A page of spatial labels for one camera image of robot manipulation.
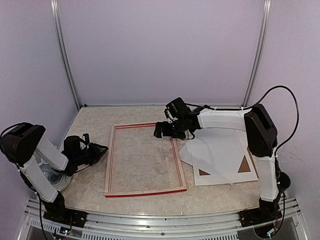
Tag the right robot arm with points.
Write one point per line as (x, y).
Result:
(262, 142)

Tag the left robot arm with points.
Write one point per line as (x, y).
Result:
(27, 147)

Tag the brown backing board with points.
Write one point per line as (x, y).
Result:
(252, 160)

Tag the white mat board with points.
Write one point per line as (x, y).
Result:
(197, 152)

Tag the aluminium post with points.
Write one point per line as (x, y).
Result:
(258, 51)
(63, 53)

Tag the white photo paper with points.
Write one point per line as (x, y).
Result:
(212, 137)

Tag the right aluminium post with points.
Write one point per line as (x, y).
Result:
(258, 51)

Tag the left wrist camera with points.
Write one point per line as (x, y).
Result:
(86, 139)

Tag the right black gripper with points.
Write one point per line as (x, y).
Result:
(166, 132)

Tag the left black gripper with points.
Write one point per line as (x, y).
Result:
(97, 153)

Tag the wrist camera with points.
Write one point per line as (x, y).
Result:
(86, 139)
(168, 115)

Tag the wooden red photo frame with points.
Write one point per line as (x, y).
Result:
(181, 170)

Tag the left aluminium post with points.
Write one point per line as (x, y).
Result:
(63, 53)

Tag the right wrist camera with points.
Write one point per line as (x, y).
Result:
(168, 115)

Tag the clear acrylic sheet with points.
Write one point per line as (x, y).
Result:
(145, 160)

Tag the white round plate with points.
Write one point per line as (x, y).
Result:
(60, 182)

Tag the light blue cup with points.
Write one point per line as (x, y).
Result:
(46, 168)

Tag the aluminium front rail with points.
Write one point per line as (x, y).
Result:
(210, 226)

